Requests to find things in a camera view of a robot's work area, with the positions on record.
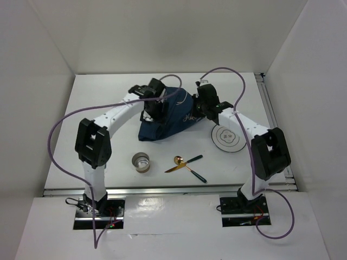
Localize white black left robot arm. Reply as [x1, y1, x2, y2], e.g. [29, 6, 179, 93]
[75, 79, 168, 216]

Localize clear glass cup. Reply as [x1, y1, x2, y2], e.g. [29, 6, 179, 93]
[131, 152, 150, 173]

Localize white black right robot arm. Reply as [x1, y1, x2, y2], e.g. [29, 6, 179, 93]
[192, 90, 291, 212]

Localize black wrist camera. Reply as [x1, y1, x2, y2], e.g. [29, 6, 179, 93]
[148, 78, 166, 98]
[197, 84, 220, 106]

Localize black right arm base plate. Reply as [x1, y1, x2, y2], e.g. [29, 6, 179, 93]
[216, 196, 269, 215]

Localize white plate black rings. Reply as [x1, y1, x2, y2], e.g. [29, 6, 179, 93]
[210, 123, 248, 153]

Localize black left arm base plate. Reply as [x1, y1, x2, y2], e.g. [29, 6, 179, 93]
[75, 199, 125, 219]

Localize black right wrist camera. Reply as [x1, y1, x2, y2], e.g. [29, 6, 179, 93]
[197, 84, 220, 106]

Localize gold spoon green handle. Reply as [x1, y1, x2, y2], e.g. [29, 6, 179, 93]
[174, 155, 207, 184]

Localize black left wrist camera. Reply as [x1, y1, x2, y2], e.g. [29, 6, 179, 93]
[148, 78, 166, 98]

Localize aluminium rail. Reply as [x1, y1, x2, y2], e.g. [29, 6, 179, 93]
[254, 73, 296, 185]
[42, 183, 299, 198]

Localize aluminium right side rail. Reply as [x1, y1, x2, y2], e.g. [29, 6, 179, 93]
[254, 73, 296, 185]

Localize aluminium front rail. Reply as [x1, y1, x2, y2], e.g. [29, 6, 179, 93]
[42, 183, 299, 198]

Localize gold knife green handle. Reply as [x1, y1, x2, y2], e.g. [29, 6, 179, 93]
[165, 155, 203, 173]

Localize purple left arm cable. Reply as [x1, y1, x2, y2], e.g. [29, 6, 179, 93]
[47, 74, 182, 249]

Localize blue cloth with gold script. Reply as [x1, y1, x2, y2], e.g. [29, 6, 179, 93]
[138, 88, 202, 141]

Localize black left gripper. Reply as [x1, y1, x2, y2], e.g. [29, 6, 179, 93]
[139, 99, 169, 126]

